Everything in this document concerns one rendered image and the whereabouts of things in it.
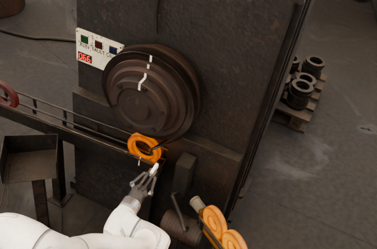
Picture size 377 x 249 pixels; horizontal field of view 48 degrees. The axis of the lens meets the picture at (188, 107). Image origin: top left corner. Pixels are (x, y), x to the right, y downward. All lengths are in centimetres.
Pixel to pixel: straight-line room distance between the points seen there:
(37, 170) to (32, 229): 90
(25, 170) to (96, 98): 51
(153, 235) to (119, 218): 17
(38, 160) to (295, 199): 181
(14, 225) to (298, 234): 204
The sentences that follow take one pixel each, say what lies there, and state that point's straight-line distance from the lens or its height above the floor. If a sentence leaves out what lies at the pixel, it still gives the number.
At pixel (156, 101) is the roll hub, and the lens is 180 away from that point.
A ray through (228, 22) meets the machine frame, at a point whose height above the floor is 153.
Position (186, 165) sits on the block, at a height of 80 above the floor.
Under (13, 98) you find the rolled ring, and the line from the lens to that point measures 257.
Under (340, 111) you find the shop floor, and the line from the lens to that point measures 419.
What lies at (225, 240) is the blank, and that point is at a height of 72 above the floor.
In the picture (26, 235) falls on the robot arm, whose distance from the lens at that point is 144.
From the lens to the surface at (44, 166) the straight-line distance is 233.
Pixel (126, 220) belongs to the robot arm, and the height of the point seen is 77.
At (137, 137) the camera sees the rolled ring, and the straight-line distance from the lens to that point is 215.
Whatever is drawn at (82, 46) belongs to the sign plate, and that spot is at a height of 116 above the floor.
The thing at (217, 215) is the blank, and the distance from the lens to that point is 197.
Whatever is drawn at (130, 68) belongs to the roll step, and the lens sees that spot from 185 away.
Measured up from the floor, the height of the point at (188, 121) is 108.
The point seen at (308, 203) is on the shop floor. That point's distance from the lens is 324.
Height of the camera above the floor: 235
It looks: 40 degrees down
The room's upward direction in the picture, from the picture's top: 11 degrees clockwise
